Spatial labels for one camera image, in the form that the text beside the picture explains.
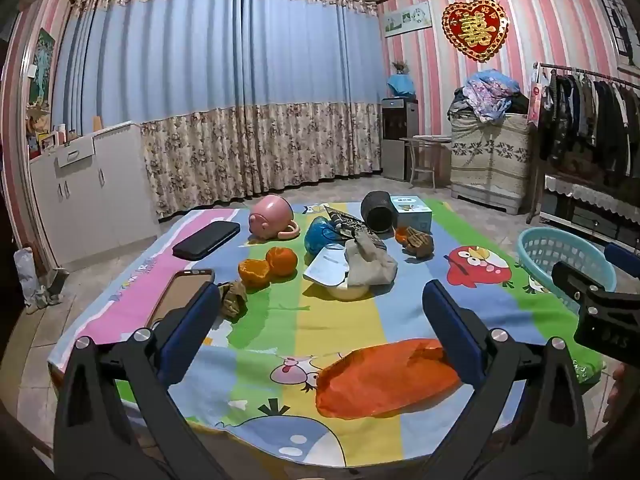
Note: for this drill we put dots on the green wall poster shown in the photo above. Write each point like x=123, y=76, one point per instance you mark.
x=42, y=70

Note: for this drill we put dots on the peeled orange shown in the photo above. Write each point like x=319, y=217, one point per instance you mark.
x=255, y=272

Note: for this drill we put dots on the white paper lid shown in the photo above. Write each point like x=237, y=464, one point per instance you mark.
x=325, y=267

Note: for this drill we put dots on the cartoon bird printed mat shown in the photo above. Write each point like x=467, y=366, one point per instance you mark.
x=340, y=320

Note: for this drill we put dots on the white bowl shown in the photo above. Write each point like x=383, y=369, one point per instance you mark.
x=345, y=293

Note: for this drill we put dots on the pile of folded clothes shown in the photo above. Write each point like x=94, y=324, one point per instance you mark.
x=490, y=90

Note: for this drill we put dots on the black cylinder container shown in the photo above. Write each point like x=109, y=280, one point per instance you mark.
x=377, y=210

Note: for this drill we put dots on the phone with brown case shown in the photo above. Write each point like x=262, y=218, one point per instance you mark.
x=175, y=295

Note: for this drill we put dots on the person's right hand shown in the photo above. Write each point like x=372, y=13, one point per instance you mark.
x=616, y=395

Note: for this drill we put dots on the grey plastic bag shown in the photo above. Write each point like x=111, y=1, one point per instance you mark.
x=25, y=275

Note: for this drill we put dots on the white lace cloth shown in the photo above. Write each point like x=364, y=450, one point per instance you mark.
x=585, y=187

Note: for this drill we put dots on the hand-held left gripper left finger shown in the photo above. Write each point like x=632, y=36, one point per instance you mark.
x=192, y=325

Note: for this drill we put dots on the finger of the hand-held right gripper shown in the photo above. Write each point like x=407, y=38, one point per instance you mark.
x=622, y=262
x=567, y=276

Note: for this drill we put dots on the pink cup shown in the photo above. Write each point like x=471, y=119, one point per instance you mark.
x=270, y=215

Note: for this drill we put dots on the small round table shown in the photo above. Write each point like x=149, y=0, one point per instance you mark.
x=425, y=139

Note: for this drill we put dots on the metal clothes rack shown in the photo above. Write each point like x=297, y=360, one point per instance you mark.
x=590, y=71

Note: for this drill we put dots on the small orange bowl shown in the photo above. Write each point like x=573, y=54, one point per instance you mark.
x=401, y=235

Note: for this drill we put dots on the teal plastic basket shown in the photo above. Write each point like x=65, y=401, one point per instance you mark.
x=545, y=250

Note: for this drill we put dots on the orange plastic bag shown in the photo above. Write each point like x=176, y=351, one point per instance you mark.
x=380, y=380

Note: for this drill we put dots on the wooden board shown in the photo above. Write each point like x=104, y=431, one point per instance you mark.
x=97, y=123

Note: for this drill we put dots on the water dispenser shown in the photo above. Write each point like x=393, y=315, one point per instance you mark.
x=395, y=140

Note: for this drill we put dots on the blue cloth cover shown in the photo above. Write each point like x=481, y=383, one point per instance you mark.
x=401, y=86

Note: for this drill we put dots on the blue and floral curtain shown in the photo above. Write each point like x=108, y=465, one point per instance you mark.
x=200, y=60

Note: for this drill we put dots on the cloth covered cabinet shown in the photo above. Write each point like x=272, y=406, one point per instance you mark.
x=490, y=160

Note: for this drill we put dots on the blue plastic bag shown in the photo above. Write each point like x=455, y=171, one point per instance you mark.
x=317, y=235

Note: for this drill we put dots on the framed wall poster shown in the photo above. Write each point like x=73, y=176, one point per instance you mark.
x=620, y=25

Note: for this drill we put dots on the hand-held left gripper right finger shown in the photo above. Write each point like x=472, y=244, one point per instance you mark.
x=452, y=330

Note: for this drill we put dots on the whole tangerine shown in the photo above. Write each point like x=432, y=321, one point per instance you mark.
x=282, y=260

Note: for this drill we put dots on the row of hanging clothes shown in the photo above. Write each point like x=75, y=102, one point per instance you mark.
x=600, y=120

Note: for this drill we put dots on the small potted plant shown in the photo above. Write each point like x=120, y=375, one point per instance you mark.
x=400, y=66

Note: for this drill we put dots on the patterned snack packet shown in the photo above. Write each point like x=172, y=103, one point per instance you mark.
x=350, y=227

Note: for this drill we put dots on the red heart wall decoration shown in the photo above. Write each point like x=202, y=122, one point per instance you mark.
x=475, y=30

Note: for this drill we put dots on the teal tissue box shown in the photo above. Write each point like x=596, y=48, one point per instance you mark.
x=415, y=215

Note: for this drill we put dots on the white cabinet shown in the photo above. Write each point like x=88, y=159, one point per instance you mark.
x=115, y=200

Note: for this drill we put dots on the landscape wall picture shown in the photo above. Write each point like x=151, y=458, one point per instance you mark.
x=407, y=19

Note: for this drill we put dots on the low dark cabinet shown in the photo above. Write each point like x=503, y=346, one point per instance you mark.
x=585, y=217

